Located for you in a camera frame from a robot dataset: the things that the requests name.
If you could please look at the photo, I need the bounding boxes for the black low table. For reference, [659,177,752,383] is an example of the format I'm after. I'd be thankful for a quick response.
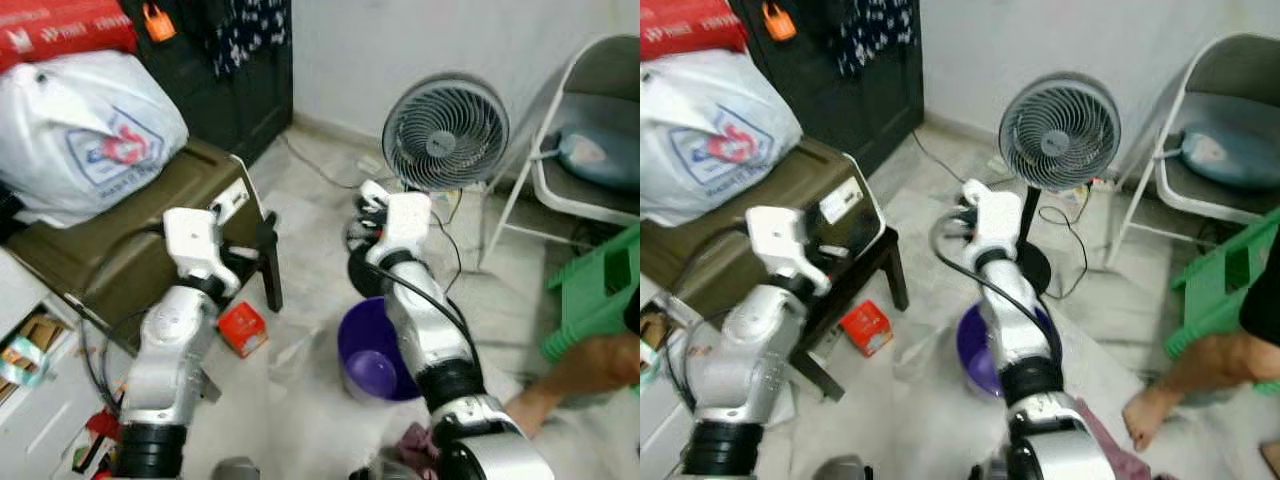
[790,225,911,403]
[262,255,286,313]

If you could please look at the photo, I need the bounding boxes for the small red box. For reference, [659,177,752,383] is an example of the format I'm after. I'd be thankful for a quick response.
[840,300,894,358]
[218,302,269,358]

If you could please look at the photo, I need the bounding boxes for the olive brown storage box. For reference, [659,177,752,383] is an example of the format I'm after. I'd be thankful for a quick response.
[5,140,266,346]
[640,138,886,321]

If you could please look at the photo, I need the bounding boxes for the grey standing fan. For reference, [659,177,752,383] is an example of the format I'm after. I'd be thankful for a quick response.
[345,75,511,299]
[998,72,1121,296]

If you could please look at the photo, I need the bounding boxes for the purple plastic bin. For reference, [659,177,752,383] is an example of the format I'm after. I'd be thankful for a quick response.
[337,297,426,403]
[955,300,1061,401]

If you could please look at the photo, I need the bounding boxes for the black cabinet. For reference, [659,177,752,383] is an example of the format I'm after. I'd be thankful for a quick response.
[120,0,294,166]
[735,0,926,176]

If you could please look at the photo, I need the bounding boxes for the white printed plastic bag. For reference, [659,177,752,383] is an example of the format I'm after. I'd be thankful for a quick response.
[640,50,803,229]
[0,50,189,229]

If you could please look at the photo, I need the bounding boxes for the dark floral cloth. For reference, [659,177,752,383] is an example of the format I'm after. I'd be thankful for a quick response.
[835,0,919,76]
[205,0,291,76]

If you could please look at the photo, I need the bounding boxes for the purple cartoon print blanket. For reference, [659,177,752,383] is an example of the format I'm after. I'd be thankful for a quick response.
[1075,400,1151,480]
[395,420,441,480]

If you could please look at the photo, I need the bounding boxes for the green plastic stool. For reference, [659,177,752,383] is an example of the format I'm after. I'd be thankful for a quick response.
[1165,210,1280,363]
[540,225,641,363]

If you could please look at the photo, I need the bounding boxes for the small orange bag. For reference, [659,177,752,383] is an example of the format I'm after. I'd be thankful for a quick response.
[762,2,797,43]
[142,2,177,43]

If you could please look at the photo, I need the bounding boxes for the white plastic drawer unit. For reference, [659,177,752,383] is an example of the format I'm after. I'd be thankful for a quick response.
[640,300,701,480]
[0,250,121,480]

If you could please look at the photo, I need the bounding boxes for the person in black clothes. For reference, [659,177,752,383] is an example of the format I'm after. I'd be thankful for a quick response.
[1122,235,1280,479]
[505,310,641,436]

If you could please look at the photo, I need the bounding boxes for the red printed package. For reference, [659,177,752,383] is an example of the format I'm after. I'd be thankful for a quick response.
[640,0,749,63]
[0,0,138,73]

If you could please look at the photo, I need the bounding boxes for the grey folding chair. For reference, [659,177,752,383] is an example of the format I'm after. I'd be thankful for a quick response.
[478,35,641,266]
[1105,35,1280,266]

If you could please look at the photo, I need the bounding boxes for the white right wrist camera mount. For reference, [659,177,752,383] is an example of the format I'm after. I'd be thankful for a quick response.
[358,180,433,263]
[960,180,1023,263]

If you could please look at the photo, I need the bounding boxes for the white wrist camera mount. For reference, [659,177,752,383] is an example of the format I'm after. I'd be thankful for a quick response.
[162,208,241,296]
[358,180,433,263]
[745,205,833,296]
[960,180,1023,263]

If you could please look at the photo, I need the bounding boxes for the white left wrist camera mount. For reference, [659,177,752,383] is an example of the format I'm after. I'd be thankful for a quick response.
[745,205,833,296]
[162,208,241,296]

